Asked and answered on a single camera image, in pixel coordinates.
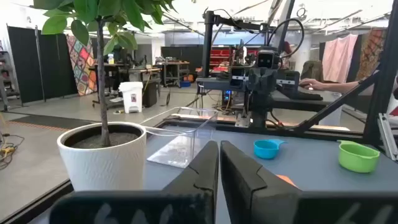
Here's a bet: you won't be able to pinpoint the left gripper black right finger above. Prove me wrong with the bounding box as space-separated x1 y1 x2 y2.
220 139 398 224

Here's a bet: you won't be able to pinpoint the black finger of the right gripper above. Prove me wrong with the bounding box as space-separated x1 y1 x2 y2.
248 67 264 94
262 67 278 94

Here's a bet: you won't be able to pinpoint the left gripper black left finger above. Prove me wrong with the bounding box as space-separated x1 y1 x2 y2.
49 139 220 224

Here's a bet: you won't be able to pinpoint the orange measuring cup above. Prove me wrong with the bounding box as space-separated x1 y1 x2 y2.
275 174 299 188

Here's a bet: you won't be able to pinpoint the teal measuring cup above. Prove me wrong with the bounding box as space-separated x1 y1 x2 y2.
253 139 287 161

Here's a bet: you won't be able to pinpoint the green measuring cup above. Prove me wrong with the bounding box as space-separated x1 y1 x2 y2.
337 139 381 174

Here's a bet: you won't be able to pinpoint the person's forearm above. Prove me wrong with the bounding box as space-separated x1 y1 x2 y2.
323 80 374 95

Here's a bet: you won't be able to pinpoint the clear plastic basket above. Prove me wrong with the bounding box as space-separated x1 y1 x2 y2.
139 106 220 169

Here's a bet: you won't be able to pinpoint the person's hand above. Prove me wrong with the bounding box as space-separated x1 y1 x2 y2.
298 78 326 91

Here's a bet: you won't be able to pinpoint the dark grey desk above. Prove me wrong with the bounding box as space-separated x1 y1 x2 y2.
195 77 343 113

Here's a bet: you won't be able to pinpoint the olive chair back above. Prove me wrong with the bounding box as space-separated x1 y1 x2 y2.
300 60 325 83

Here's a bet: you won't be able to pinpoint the red storage shelving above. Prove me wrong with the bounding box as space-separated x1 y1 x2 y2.
209 47 259 73

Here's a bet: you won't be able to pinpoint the pink hanging cloth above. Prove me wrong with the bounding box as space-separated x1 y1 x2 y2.
322 33 359 84

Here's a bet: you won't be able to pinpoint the wooden top workbench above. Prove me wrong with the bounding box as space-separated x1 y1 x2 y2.
88 62 162 107
161 60 191 88

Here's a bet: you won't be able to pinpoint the brown patterned hanging cloth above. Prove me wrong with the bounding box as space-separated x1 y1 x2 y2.
355 28 387 82

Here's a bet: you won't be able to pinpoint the white ceramic plant pot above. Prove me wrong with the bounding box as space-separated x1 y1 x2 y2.
57 121 147 192

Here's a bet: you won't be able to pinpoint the black waste bin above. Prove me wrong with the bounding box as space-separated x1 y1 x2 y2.
142 81 159 108

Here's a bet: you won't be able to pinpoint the white pedal trash bin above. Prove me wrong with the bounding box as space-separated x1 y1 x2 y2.
118 81 144 114

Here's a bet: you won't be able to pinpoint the small green leafy tree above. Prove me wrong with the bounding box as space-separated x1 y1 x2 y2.
32 0 178 147

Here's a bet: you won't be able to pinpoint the black floor mat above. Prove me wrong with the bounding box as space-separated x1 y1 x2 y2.
10 114 98 131

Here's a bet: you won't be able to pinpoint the colourful patchwork quilt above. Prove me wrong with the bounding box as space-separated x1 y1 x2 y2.
65 34 98 96

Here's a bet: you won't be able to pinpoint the black partition panels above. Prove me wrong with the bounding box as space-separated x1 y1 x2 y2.
6 26 79 105

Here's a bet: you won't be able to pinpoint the grey shelf rack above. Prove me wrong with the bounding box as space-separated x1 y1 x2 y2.
0 39 20 112

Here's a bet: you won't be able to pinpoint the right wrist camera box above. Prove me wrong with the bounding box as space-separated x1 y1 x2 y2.
256 49 280 70

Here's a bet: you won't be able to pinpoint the black looping cable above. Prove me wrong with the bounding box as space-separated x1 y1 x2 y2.
266 17 305 60

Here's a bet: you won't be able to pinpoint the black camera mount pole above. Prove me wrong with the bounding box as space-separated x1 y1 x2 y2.
201 10 269 78

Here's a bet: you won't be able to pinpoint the black table edge rail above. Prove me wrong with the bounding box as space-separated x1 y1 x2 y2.
0 116 383 224

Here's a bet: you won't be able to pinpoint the black frame struts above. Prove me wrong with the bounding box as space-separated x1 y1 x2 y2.
273 0 398 147

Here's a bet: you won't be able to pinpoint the silver aluminium bracket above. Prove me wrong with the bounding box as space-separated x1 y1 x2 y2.
377 113 398 162

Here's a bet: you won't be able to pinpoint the floor cables bundle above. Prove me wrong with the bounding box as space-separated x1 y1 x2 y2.
0 133 25 170

